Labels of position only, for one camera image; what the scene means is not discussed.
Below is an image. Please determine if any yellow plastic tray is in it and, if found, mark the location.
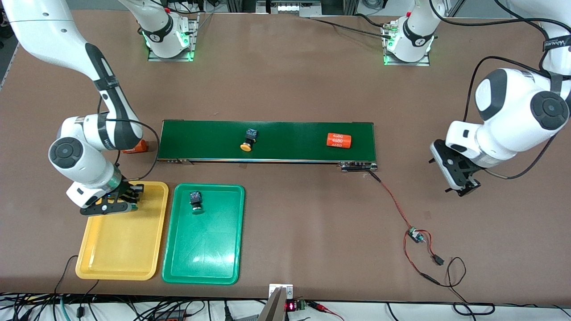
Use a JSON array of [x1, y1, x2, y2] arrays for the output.
[[75, 180, 170, 281]]

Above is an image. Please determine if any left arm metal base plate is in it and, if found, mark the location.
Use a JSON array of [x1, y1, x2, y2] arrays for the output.
[[383, 20, 431, 66]]

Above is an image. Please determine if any white light bar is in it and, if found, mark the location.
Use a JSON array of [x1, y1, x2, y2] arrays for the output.
[[257, 0, 323, 15]]

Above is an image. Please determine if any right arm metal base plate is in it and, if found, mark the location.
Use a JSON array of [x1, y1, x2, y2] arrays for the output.
[[147, 12, 199, 62]]

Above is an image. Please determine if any silver mounting plate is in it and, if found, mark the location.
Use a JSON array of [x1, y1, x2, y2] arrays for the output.
[[269, 284, 294, 300]]

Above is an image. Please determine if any black cable inline connector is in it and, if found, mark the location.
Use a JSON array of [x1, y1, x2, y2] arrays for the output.
[[77, 279, 100, 317]]

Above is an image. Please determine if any grey metal beam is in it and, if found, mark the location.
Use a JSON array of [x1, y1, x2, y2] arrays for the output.
[[257, 287, 287, 321]]

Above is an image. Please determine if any red clip lead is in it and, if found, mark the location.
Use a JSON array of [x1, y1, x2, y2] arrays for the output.
[[308, 301, 346, 321]]

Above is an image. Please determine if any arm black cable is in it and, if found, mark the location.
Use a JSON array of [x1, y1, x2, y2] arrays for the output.
[[428, 0, 571, 180], [97, 96, 161, 181]]

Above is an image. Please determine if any thin black looped cable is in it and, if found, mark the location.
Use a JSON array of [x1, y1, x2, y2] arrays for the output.
[[439, 256, 496, 317]]

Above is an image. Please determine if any red wire black connector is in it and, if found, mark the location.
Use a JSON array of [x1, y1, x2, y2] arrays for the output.
[[403, 229, 447, 287]]

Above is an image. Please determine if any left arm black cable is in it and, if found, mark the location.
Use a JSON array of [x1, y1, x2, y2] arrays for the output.
[[428, 0, 571, 180]]

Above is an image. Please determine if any green conveyor belt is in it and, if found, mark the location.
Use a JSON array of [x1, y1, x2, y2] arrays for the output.
[[156, 119, 379, 173]]

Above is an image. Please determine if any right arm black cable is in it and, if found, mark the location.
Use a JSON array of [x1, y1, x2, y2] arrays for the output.
[[97, 96, 161, 181]]

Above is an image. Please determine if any yellow push button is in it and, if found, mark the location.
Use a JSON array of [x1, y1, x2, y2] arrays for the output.
[[240, 128, 258, 152]]

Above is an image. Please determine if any red black twisted wire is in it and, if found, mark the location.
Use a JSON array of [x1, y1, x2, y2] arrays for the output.
[[368, 171, 413, 231]]

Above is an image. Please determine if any thick black cable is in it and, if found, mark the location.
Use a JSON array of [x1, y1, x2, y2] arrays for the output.
[[308, 12, 395, 41]]

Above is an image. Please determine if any green plastic tray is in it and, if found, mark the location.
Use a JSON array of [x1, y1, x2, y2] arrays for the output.
[[161, 183, 246, 285]]

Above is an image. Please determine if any orange cylinder white print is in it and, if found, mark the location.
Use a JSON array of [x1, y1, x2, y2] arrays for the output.
[[326, 133, 352, 149], [123, 139, 148, 154]]

